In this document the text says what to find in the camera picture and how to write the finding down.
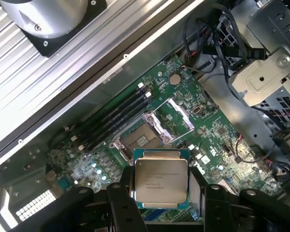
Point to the silver PC case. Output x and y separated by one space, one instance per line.
111 93

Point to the green motherboard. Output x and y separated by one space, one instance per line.
207 128

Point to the silver metal disk bay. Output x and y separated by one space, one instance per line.
263 79

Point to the silver socket cover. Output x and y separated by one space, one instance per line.
187 122

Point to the white power connector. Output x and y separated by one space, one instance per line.
35 205

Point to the silver coin battery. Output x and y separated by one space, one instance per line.
174 78

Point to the CPU socket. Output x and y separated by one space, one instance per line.
140 140

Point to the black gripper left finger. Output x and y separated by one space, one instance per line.
122 205

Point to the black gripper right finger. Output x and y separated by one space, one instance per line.
211 207

